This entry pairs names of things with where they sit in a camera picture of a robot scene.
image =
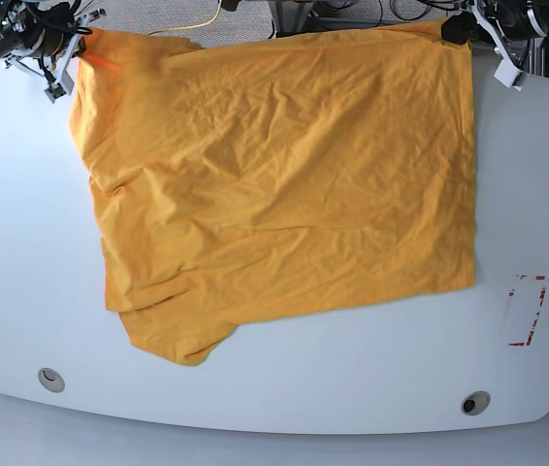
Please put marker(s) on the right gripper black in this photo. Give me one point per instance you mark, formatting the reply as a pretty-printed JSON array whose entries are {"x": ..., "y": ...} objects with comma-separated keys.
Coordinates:
[{"x": 54, "y": 27}]

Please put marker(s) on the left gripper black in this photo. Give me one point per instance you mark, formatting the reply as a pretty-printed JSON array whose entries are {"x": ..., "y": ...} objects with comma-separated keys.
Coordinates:
[{"x": 516, "y": 20}]

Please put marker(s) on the orange t-shirt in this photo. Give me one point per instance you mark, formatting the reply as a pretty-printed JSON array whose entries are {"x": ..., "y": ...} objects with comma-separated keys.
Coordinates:
[{"x": 274, "y": 179}]

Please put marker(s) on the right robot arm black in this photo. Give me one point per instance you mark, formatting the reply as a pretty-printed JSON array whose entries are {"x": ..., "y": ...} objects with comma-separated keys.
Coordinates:
[{"x": 16, "y": 28}]

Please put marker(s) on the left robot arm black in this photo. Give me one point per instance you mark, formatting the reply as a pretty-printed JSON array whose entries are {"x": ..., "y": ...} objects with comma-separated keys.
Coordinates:
[{"x": 477, "y": 32}]

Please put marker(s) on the red tape rectangle marking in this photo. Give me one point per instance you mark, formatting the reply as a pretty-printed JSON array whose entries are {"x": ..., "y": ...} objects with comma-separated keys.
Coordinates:
[{"x": 523, "y": 308}]

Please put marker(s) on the left table grommet hole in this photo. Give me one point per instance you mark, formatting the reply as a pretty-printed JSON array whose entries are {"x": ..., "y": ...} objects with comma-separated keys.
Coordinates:
[{"x": 51, "y": 380}]

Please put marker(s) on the table grommet hole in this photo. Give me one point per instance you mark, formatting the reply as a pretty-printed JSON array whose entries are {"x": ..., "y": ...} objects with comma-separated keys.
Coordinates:
[
  {"x": 476, "y": 403},
  {"x": 51, "y": 380}
]

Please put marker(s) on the right table grommet hole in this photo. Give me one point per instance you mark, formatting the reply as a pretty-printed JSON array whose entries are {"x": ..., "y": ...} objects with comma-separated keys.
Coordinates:
[{"x": 476, "y": 403}]

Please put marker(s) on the aluminium frame rail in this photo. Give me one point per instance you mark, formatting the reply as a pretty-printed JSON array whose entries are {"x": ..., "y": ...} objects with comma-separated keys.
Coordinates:
[{"x": 291, "y": 18}]

